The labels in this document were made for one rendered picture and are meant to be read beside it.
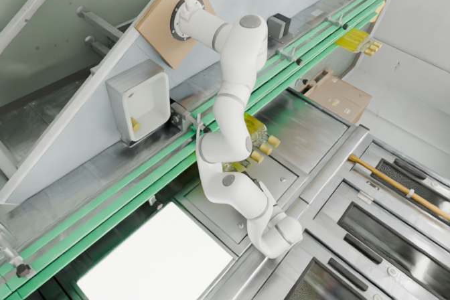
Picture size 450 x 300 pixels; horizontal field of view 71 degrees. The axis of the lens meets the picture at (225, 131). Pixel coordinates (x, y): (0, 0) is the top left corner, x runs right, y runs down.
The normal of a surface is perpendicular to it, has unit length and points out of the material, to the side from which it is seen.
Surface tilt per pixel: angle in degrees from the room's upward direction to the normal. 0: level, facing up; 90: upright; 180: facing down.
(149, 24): 1
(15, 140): 90
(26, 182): 0
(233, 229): 90
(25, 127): 90
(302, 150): 90
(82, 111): 0
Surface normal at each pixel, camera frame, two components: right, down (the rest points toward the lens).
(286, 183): 0.09, -0.66
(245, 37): -0.05, -0.50
